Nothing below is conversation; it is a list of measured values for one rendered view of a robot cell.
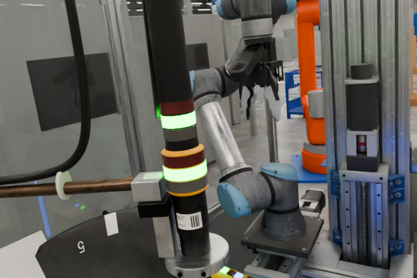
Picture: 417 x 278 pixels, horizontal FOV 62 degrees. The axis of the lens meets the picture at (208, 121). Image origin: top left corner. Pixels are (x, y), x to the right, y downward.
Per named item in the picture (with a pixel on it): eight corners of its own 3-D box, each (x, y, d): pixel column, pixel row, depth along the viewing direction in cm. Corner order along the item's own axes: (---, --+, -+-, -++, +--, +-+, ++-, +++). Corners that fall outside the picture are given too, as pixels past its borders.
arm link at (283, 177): (307, 203, 114) (304, 164, 112) (273, 215, 109) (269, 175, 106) (285, 192, 125) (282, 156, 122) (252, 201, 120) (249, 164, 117)
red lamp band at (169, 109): (156, 116, 33) (154, 103, 33) (165, 110, 36) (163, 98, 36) (191, 113, 33) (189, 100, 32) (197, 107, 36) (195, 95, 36)
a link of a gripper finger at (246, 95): (257, 116, 97) (265, 85, 93) (245, 121, 93) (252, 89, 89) (248, 112, 99) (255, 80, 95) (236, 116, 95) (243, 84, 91)
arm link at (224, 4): (249, 19, 103) (270, 14, 93) (215, 22, 99) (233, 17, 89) (246, -9, 101) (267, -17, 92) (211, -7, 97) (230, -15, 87)
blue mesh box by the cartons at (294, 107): (285, 118, 735) (282, 72, 715) (313, 107, 826) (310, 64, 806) (326, 121, 676) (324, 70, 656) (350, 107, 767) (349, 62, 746)
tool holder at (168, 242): (138, 282, 35) (122, 191, 33) (156, 242, 42) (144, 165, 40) (227, 279, 34) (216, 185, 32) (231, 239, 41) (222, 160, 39)
